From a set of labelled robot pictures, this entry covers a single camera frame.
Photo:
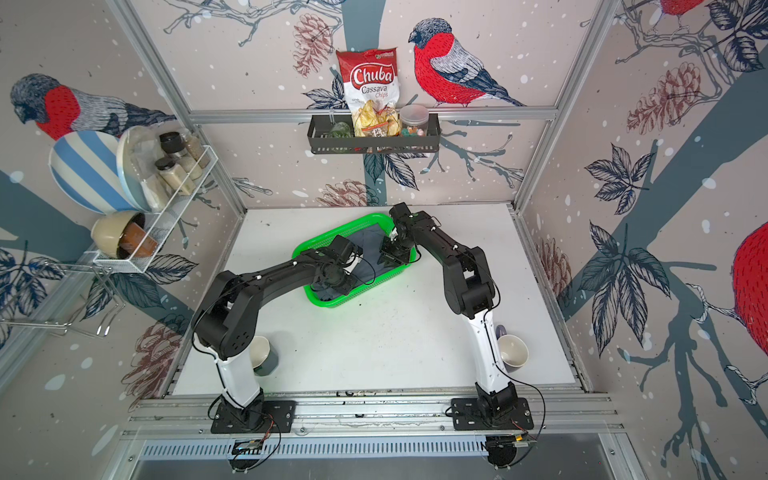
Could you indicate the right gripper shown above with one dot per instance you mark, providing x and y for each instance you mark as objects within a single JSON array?
[{"x": 385, "y": 257}]

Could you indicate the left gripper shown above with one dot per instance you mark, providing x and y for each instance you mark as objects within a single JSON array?
[{"x": 347, "y": 288}]

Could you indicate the grey t-shirt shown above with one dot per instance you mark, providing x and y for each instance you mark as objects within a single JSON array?
[{"x": 372, "y": 268}]

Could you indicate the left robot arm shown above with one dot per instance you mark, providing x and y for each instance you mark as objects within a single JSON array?
[{"x": 226, "y": 325}]

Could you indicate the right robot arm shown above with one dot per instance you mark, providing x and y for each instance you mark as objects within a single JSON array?
[{"x": 469, "y": 290}]

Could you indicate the left cream mug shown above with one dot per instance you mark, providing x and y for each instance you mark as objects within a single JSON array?
[{"x": 264, "y": 358}]

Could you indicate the clear jar with lid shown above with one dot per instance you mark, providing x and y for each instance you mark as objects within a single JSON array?
[{"x": 414, "y": 120}]

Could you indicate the right lilac mug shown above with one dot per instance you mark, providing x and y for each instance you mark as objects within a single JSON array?
[{"x": 513, "y": 350}]

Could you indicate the Chuba cassava chips bag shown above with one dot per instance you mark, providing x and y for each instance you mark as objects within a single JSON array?
[{"x": 371, "y": 89}]

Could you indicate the brown packet in rack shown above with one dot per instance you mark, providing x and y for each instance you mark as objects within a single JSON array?
[{"x": 136, "y": 242}]

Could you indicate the spice jar black lid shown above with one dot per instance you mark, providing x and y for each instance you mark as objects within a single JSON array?
[{"x": 173, "y": 145}]

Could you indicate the beige bowl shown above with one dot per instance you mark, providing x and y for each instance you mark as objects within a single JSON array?
[{"x": 108, "y": 230}]

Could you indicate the white plate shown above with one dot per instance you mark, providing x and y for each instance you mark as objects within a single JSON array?
[{"x": 138, "y": 150}]

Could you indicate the blue striped plate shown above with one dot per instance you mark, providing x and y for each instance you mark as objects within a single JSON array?
[{"x": 84, "y": 166}]

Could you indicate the black wall shelf basket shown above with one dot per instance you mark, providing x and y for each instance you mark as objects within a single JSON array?
[{"x": 321, "y": 141}]

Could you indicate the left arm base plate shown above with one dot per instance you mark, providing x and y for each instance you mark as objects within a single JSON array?
[{"x": 261, "y": 416}]

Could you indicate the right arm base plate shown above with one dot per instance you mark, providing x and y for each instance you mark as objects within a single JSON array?
[{"x": 505, "y": 411}]

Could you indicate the white wire rack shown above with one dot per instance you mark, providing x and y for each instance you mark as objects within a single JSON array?
[{"x": 158, "y": 226}]

